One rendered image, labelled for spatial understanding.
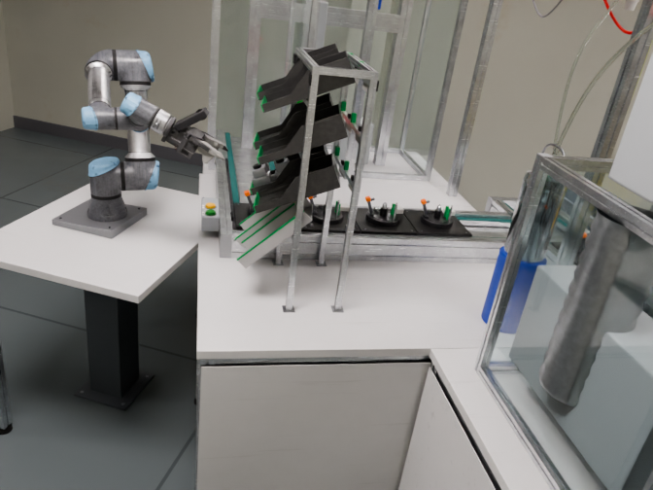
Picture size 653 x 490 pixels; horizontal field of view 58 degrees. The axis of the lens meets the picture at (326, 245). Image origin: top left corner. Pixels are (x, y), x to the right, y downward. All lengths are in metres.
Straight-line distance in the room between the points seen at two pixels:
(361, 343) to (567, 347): 0.68
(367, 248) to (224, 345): 0.81
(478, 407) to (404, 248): 0.86
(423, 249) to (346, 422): 0.79
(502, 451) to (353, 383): 0.54
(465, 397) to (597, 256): 0.62
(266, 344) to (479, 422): 0.65
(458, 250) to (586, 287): 1.15
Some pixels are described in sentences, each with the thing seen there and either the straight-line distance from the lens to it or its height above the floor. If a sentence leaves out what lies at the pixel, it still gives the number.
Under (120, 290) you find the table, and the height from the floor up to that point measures 0.86.
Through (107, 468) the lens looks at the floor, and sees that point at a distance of 2.66.
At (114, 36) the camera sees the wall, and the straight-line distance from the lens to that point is 5.97.
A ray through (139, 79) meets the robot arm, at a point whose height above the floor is 1.43.
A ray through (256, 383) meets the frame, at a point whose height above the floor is 0.73.
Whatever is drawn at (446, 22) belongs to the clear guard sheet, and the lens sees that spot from 3.43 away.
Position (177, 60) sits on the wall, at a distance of 5.68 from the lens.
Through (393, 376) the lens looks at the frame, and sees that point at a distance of 1.95.
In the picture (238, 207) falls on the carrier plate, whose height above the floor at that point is 0.97.
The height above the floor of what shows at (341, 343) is 0.86.
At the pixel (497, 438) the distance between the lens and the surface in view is 1.68.
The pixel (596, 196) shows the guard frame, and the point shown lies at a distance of 1.40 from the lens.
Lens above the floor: 1.93
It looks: 26 degrees down
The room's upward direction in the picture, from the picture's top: 8 degrees clockwise
